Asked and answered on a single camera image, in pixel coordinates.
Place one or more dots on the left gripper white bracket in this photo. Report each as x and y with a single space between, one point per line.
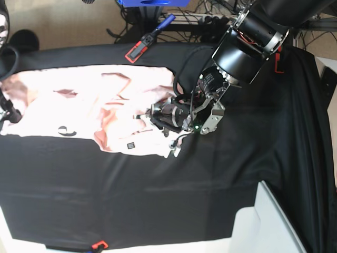
168 119

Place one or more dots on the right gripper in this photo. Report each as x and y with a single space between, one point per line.
9 113

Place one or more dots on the light pink T-shirt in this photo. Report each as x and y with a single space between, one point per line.
108 104

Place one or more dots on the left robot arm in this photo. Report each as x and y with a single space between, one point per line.
257 32

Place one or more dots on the black table cloth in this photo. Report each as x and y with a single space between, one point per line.
68 193

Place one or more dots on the red clamp at right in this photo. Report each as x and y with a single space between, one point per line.
277 63

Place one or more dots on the blue plastic box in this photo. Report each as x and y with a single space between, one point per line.
150 3

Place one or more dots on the small red black clamp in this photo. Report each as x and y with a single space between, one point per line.
101 245

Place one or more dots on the blue handled bar clamp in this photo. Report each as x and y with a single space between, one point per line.
147 40

